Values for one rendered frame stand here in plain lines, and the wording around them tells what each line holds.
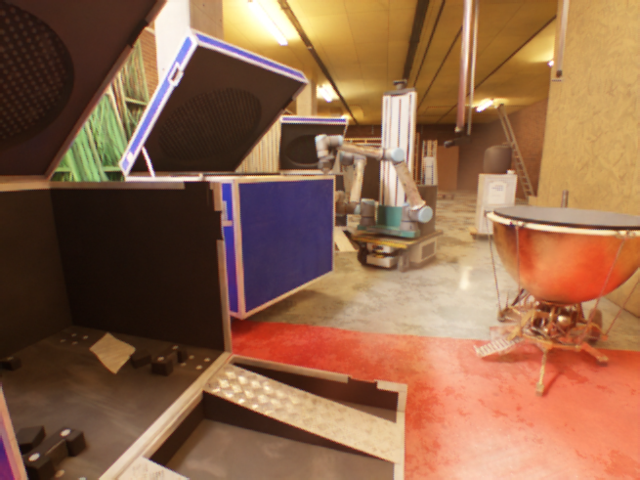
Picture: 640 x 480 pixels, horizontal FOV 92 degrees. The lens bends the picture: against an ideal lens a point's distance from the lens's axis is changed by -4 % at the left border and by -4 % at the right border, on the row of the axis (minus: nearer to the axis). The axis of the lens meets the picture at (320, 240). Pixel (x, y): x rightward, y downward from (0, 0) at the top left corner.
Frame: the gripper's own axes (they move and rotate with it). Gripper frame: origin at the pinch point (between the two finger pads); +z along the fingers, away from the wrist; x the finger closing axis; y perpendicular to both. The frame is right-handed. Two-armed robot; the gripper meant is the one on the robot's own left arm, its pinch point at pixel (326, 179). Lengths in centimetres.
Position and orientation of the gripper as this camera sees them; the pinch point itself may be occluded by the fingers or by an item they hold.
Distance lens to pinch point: 262.3
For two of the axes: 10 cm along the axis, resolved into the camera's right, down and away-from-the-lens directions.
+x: -5.5, 1.8, -8.2
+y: -8.2, 0.5, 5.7
